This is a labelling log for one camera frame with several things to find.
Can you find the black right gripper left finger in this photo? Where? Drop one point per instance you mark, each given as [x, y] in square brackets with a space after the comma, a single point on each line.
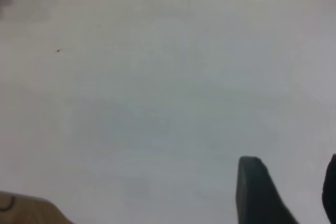
[258, 195]

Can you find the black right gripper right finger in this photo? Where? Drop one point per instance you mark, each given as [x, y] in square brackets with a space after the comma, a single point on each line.
[330, 190]

